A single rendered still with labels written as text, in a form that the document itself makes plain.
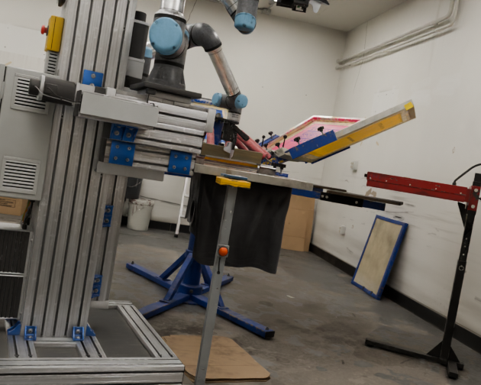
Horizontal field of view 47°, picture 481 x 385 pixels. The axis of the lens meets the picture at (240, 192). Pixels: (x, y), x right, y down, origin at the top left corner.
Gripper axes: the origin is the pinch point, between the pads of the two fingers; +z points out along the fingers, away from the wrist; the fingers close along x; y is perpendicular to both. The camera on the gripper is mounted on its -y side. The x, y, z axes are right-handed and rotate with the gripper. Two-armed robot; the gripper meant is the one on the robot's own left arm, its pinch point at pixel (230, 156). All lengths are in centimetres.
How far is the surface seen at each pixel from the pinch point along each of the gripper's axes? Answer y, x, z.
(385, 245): -192, -174, 56
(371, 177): -88, -2, -2
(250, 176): 1, 66, 8
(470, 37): -200, -108, -131
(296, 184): -21, 66, 8
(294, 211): -168, -400, 53
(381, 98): -200, -260, -94
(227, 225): 12, 85, 30
